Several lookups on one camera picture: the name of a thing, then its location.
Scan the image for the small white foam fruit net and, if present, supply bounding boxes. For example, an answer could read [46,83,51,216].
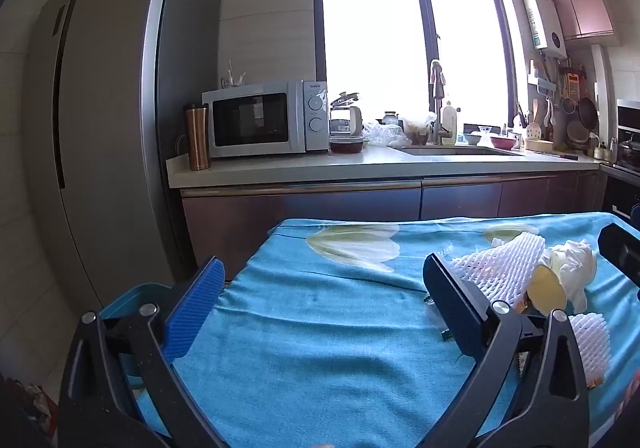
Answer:
[570,312,626,386]

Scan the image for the glass kettle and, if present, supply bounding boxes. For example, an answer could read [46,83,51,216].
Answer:
[328,91,364,137]

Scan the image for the teal basket of packets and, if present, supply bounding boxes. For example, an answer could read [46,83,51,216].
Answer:
[7,378,57,430]

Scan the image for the kitchen sink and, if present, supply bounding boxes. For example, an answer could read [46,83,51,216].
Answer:
[400,144,524,158]

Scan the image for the white microwave oven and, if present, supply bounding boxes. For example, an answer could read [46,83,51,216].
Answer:
[202,79,331,159]

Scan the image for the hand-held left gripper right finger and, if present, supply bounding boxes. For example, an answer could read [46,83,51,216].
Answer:
[424,254,591,448]

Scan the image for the large white foam fruit net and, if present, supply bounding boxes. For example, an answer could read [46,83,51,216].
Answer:
[450,234,551,300]

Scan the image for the silver refrigerator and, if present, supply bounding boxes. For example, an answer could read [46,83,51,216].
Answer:
[22,0,223,311]

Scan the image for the white tissue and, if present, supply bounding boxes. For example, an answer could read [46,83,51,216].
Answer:
[550,240,598,311]

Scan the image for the hanging dark frying pan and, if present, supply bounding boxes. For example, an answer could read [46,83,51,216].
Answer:
[578,96,600,130]

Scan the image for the blue floral tablecloth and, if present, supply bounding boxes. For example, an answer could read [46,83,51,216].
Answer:
[135,212,640,448]

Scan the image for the white soap bottle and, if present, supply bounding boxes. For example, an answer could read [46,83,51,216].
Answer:
[441,100,459,146]

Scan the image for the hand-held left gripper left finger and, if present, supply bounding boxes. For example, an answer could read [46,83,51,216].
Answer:
[57,257,231,448]

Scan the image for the kitchen window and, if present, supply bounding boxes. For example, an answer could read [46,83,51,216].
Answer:
[312,0,517,130]

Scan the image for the brown lower kitchen cabinets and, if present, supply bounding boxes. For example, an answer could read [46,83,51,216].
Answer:
[180,172,608,271]

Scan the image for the black built-in oven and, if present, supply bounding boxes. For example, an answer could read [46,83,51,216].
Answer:
[601,99,640,220]

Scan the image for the metal kitchen faucet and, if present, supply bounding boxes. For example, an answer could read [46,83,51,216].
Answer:
[429,59,454,145]

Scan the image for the grey kitchen counter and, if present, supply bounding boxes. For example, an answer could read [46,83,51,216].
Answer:
[166,145,601,189]

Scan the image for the blue plastic trash bin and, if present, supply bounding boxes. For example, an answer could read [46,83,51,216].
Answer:
[97,282,175,434]

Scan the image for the copper metal tumbler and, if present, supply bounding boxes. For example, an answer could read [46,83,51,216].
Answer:
[184,103,211,172]

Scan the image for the pink upper wall cabinet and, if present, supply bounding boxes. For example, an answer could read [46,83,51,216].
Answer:
[537,0,615,42]

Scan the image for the bag of food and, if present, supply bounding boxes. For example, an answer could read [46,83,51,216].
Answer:
[400,113,437,147]

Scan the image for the white wall water heater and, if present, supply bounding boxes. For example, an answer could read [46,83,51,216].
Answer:
[521,0,569,60]

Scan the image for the clear plastic bags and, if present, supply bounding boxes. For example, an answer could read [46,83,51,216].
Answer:
[362,120,406,147]

